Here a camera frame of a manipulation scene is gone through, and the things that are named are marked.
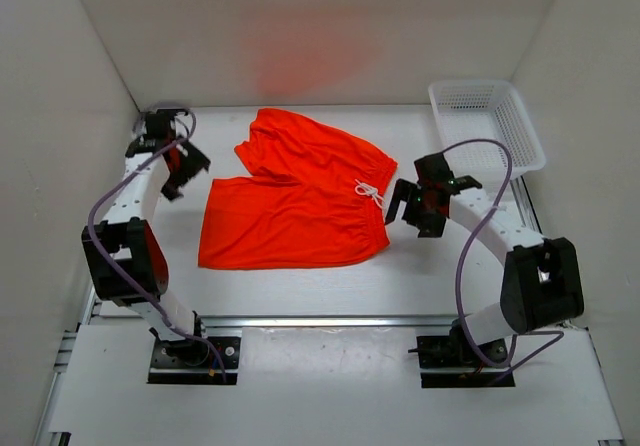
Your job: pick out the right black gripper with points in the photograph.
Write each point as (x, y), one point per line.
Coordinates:
(406, 191)

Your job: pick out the orange shorts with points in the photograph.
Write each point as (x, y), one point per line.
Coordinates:
(313, 198)

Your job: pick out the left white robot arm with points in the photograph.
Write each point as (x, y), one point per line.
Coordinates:
(169, 321)

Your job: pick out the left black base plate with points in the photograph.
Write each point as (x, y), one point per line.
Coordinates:
(170, 365)

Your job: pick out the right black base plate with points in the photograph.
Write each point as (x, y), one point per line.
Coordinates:
(444, 364)

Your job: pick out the white plastic basket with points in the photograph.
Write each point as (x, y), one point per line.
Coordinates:
(493, 115)

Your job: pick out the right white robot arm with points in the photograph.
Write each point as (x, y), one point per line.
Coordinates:
(541, 282)

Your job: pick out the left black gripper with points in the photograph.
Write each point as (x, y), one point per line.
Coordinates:
(194, 162)

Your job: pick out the aluminium left rail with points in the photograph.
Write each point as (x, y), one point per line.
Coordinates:
(115, 238)

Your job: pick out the aluminium front rail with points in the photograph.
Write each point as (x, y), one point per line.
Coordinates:
(329, 321)

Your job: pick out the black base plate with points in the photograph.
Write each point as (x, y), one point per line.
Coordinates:
(444, 364)
(170, 365)

